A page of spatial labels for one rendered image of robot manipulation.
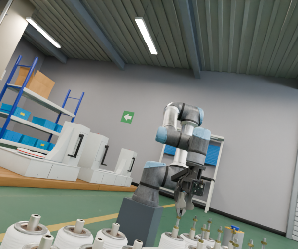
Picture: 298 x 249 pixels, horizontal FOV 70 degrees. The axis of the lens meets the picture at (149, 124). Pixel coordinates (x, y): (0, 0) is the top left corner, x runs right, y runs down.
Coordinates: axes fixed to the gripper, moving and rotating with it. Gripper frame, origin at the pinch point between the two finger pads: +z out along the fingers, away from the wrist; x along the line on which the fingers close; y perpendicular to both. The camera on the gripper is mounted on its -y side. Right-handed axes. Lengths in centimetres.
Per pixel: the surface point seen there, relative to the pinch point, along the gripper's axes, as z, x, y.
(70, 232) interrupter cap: 9.0, -42.8, 11.9
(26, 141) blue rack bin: 0, -72, -506
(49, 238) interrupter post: 6, -50, 25
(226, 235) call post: 6.8, 36.8, -5.3
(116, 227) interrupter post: 6.8, -29.3, 8.9
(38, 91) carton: -120, -90, -497
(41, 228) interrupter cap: 9, -50, 12
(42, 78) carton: -152, -93, -491
